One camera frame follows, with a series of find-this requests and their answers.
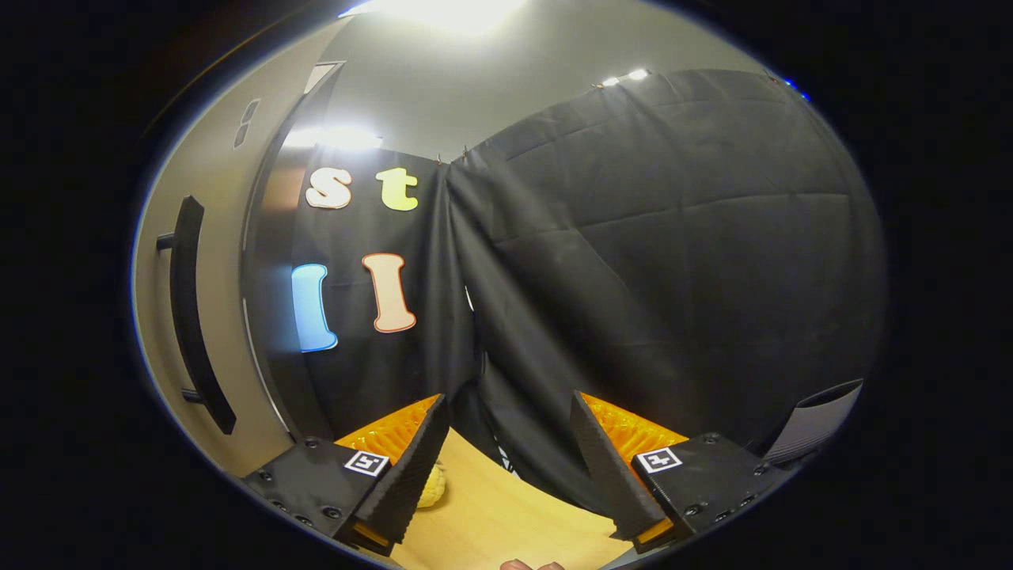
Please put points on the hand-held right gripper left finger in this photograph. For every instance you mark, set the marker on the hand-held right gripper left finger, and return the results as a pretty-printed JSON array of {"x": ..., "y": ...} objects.
[{"x": 407, "y": 475}]

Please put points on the yellow plush toy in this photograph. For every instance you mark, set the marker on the yellow plush toy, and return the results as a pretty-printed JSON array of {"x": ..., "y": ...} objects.
[{"x": 431, "y": 487}]

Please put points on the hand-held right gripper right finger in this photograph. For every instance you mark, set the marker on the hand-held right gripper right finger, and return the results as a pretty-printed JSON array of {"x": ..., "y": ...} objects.
[{"x": 609, "y": 475}]

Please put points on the black backdrop cloth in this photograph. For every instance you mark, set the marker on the black backdrop cloth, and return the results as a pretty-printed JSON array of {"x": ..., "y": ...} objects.
[{"x": 673, "y": 277}]

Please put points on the small ceiling light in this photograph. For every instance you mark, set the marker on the small ceiling light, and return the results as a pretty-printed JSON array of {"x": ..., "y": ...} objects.
[{"x": 625, "y": 77}]

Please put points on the white cabinet door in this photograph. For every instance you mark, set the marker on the white cabinet door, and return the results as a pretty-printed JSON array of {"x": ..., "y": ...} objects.
[{"x": 221, "y": 158}]

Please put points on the grey ribbed object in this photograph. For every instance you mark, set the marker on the grey ribbed object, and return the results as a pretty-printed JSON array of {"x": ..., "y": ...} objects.
[{"x": 815, "y": 423}]

